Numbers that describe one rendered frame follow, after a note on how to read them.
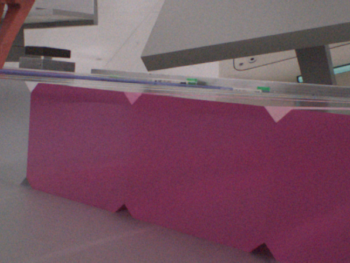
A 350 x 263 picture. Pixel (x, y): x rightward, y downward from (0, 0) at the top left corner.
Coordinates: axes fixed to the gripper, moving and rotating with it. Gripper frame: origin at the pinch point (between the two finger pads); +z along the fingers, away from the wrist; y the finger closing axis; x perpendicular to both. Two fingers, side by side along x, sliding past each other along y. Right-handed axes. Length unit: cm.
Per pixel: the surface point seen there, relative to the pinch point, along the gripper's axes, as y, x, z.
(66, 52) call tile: -19.4, 26.4, -0.4
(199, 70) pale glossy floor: -70, 140, 9
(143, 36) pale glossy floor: -111, 156, -3
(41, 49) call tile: -19.7, 22.4, -0.8
